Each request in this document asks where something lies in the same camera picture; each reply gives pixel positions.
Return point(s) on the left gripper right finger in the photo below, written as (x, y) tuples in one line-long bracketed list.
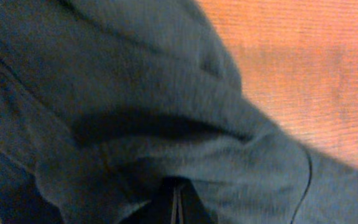
[(189, 208)]

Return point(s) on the black Nike t-shirt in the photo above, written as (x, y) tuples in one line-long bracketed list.
[(102, 100)]

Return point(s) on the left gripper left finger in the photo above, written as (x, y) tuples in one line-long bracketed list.
[(162, 209)]

